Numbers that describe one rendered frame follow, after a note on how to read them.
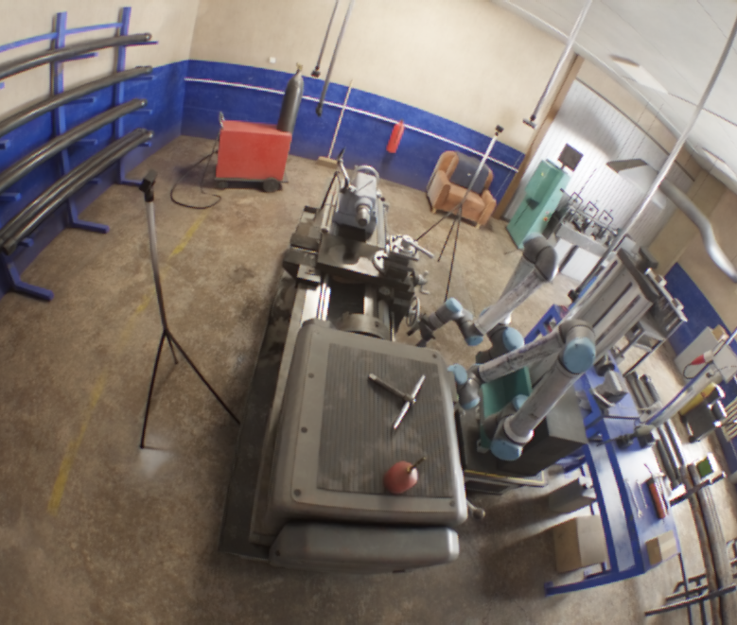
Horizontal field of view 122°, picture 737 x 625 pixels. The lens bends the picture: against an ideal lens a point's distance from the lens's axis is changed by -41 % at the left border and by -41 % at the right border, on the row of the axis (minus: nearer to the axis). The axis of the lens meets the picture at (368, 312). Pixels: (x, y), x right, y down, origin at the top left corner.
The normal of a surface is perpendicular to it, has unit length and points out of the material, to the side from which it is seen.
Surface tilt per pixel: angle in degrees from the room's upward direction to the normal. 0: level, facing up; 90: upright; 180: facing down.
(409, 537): 0
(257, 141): 90
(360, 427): 0
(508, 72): 90
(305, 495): 0
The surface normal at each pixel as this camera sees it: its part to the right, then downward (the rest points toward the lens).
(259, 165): 0.32, 0.73
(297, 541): -0.50, -0.62
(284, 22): 0.00, 0.70
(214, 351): 0.30, -0.68
